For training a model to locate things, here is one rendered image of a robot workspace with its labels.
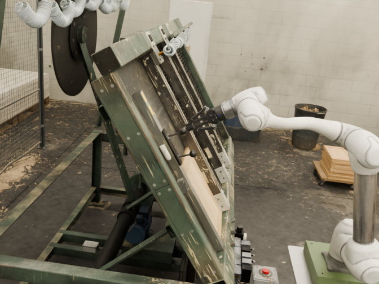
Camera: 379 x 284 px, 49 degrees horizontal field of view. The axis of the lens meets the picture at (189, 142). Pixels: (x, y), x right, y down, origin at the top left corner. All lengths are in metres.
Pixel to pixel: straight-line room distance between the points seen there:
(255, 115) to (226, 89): 5.85
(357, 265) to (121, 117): 1.33
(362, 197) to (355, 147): 0.25
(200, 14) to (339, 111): 3.30
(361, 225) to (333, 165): 3.36
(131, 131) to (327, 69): 6.19
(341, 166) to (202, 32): 2.61
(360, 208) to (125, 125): 1.16
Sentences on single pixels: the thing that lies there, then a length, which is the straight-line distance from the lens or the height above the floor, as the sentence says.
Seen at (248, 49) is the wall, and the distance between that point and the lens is 7.52.
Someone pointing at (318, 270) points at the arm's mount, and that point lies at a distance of 2.47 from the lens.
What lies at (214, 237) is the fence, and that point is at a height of 0.97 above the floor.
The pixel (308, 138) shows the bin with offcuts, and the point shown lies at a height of 0.19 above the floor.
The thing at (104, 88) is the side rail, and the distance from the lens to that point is 1.80.
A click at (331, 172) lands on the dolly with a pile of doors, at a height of 0.21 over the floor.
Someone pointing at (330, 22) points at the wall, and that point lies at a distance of 7.66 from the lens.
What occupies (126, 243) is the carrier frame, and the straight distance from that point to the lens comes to 3.41.
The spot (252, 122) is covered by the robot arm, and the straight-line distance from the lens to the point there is 1.79.
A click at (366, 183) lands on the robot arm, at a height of 1.44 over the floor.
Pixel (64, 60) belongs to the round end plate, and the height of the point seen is 1.72.
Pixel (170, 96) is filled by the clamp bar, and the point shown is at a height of 1.60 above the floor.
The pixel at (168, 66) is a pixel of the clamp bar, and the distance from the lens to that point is 2.86.
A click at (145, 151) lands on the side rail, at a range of 1.84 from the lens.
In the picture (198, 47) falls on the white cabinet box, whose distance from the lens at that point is 6.11.
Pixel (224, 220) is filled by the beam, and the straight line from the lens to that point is 2.59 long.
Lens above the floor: 2.18
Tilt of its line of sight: 20 degrees down
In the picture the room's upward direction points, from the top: 6 degrees clockwise
